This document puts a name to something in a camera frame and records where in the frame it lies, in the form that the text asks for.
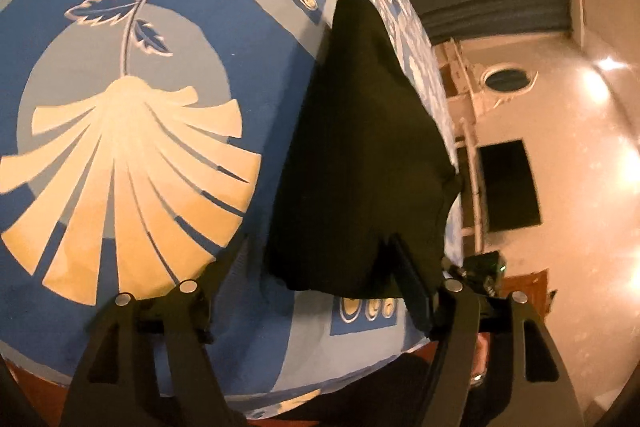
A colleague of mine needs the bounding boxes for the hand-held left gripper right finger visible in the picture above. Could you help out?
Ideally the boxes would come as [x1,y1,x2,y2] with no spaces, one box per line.
[391,234,587,427]

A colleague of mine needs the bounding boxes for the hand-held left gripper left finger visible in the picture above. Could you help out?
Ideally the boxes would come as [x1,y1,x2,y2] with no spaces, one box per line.
[59,279,237,427]

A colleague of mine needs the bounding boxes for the black pants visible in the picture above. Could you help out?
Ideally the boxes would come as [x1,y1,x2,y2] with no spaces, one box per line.
[264,0,463,299]

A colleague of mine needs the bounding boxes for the black television screen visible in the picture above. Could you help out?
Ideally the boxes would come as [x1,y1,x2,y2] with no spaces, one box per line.
[477,139,542,233]

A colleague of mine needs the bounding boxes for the white dresser with oval mirror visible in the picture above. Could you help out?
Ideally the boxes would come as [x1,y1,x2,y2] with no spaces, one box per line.
[432,39,541,253]

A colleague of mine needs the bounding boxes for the blue printed bedsheet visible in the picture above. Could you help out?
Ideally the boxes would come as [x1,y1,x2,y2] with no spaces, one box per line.
[0,0,468,420]

